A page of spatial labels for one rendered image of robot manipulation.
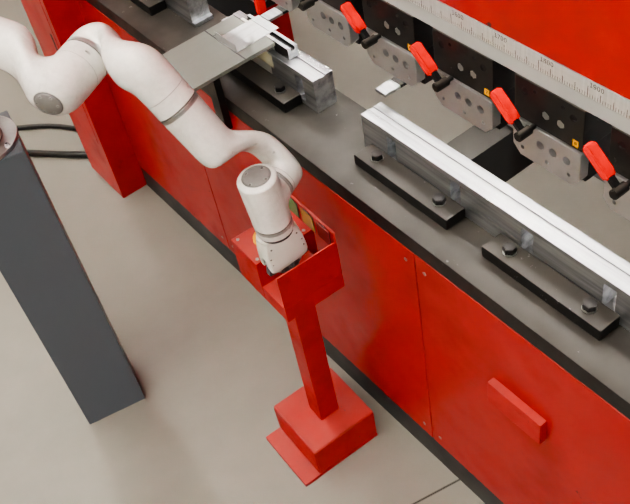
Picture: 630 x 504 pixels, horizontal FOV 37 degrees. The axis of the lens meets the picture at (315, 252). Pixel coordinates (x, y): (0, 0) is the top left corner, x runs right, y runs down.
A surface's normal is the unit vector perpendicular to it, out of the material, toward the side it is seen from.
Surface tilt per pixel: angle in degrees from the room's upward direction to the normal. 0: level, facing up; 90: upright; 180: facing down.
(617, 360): 0
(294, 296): 90
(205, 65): 0
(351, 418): 0
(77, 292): 90
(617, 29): 90
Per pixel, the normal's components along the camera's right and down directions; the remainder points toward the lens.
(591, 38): -0.78, 0.53
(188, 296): -0.15, -0.67
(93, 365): 0.44, 0.62
